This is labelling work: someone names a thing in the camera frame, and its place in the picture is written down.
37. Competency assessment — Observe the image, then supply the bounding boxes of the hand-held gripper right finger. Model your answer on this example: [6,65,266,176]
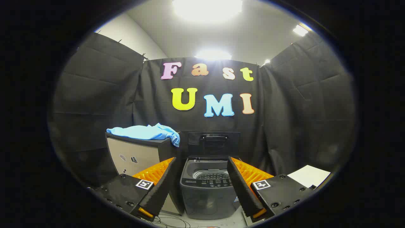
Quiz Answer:
[227,156,317,223]

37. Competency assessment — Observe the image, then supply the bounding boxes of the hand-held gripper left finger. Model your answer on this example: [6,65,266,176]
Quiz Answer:
[95,157,178,222]

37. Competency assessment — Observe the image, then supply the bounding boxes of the grey washing machine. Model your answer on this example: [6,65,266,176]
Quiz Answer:
[180,156,244,220]

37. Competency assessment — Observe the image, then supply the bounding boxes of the light blue polo shirt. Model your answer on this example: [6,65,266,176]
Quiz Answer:
[106,123,181,148]

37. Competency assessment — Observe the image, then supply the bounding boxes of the grey cabinet with black top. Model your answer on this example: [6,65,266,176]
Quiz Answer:
[105,132,185,216]

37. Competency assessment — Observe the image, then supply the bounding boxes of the white flat board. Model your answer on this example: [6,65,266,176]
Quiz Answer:
[287,165,331,188]

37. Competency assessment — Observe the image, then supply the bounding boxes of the black backdrop cloth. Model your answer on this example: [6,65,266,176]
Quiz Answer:
[47,30,358,190]

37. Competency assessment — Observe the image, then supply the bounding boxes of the rectangular ceiling light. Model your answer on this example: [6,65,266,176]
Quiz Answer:
[293,25,309,37]

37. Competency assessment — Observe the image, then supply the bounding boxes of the large round ceiling light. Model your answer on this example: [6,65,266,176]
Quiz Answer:
[172,0,243,22]

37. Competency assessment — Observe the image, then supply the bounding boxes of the black floor cables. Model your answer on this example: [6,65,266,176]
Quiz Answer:
[149,214,222,228]

